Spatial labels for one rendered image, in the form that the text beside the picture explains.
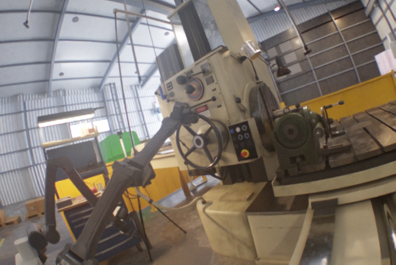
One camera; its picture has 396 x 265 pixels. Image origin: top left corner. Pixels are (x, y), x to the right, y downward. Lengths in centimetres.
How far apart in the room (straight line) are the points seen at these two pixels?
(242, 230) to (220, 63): 139
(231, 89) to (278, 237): 121
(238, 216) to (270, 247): 41
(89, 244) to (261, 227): 130
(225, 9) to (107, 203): 207
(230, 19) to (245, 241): 224
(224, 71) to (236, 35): 82
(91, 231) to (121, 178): 19
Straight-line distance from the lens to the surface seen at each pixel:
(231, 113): 125
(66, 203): 230
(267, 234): 161
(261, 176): 205
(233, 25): 207
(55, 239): 100
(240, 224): 166
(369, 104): 363
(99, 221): 57
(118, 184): 57
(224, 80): 126
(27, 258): 80
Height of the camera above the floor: 137
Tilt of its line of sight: 4 degrees up
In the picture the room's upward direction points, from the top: 17 degrees counter-clockwise
